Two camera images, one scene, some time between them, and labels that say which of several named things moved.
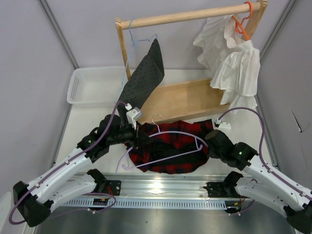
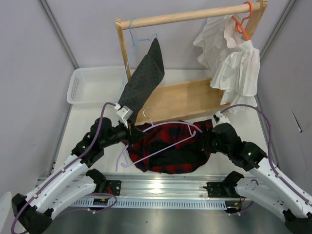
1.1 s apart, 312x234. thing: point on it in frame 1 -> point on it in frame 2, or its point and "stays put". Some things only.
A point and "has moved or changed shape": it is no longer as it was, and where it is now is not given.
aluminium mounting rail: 166,184 stays put
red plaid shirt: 176,146 stays put
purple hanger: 200,147 has moved or changed shape
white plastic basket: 96,85 stays put
